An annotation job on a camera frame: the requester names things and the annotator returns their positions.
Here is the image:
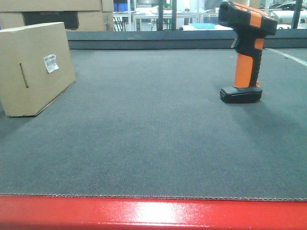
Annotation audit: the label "brown cardboard package box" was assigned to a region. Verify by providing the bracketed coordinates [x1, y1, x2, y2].
[0, 22, 76, 117]

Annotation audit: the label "orange black barcode scanner gun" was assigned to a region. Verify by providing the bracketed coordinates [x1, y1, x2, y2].
[218, 0, 277, 104]

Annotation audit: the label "dark grey table mat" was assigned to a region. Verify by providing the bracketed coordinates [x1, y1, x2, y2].
[0, 48, 307, 201]

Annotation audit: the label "blue storage bins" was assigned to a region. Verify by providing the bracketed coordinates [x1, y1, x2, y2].
[114, 3, 128, 12]

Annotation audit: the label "stacked cardboard boxes background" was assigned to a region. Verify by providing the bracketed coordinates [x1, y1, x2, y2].
[0, 0, 114, 32]

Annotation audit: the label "blue plastic tray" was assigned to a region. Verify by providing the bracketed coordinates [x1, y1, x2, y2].
[189, 23, 216, 30]

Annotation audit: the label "red metal table frame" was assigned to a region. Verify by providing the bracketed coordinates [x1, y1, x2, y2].
[0, 195, 307, 230]

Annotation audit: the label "white barcode label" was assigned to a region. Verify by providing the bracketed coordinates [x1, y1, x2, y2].
[43, 54, 59, 73]

